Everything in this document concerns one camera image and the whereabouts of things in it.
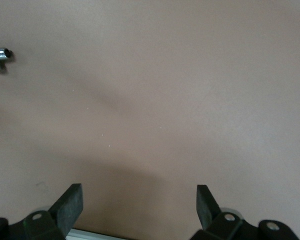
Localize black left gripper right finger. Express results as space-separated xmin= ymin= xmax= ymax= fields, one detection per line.
xmin=195 ymin=184 xmax=300 ymax=240

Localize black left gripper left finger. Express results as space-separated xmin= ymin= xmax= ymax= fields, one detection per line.
xmin=0 ymin=183 xmax=84 ymax=240

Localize brown table mat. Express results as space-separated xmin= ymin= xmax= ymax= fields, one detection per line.
xmin=0 ymin=0 xmax=300 ymax=240

